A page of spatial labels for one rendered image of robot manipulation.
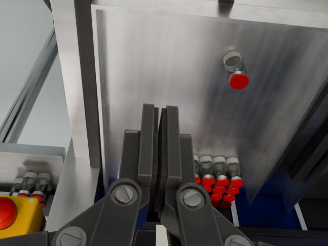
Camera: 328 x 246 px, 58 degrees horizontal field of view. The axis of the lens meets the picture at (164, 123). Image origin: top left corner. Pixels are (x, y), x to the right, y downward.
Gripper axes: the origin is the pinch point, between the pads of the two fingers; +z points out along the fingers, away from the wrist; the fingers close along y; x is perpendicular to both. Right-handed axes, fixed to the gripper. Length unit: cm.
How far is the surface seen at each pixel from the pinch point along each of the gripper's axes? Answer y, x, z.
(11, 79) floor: -65, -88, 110
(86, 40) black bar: -7.1, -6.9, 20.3
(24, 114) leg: -30, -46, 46
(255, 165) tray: 19.4, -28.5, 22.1
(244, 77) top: 9.8, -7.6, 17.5
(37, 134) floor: -60, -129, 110
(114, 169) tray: -4.3, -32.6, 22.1
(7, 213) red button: -16.5, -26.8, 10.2
